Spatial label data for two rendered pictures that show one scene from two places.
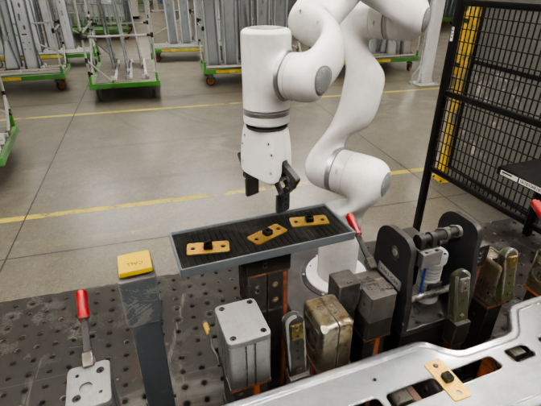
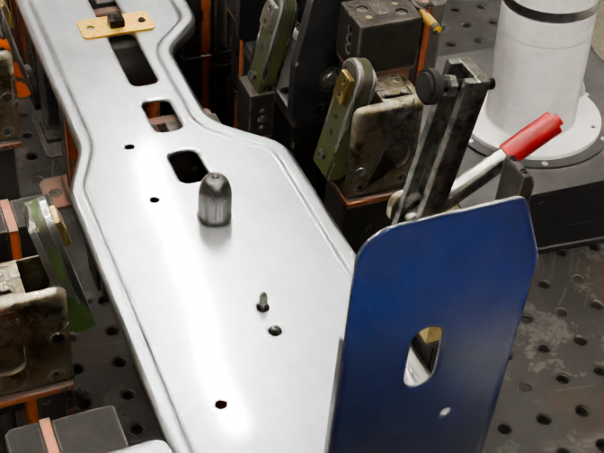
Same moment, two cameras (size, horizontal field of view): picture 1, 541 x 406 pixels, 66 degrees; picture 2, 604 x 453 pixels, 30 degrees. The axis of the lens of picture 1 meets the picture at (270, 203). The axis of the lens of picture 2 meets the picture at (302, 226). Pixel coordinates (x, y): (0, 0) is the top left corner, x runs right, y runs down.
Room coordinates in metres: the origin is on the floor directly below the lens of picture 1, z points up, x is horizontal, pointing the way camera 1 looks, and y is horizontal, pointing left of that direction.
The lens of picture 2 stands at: (0.63, -1.43, 1.71)
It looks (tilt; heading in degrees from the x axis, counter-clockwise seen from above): 42 degrees down; 85
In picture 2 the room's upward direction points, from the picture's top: 5 degrees clockwise
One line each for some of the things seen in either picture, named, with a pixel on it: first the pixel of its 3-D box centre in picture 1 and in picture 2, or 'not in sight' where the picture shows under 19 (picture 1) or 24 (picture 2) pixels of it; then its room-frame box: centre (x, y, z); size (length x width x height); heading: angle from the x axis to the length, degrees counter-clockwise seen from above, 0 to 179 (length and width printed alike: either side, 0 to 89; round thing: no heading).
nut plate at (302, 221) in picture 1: (309, 219); not in sight; (0.79, -0.09, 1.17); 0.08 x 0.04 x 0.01; 100
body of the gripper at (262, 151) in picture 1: (266, 147); not in sight; (0.73, 0.01, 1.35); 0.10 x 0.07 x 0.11; 42
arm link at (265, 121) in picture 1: (266, 114); not in sight; (0.73, 0.01, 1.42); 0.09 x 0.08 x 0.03; 42
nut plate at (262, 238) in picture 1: (267, 232); not in sight; (0.73, 0.01, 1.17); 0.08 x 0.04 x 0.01; 132
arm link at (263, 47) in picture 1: (268, 68); not in sight; (0.73, 0.00, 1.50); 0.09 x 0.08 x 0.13; 53
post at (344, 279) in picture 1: (337, 346); not in sight; (0.67, -0.15, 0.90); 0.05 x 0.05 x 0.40; 21
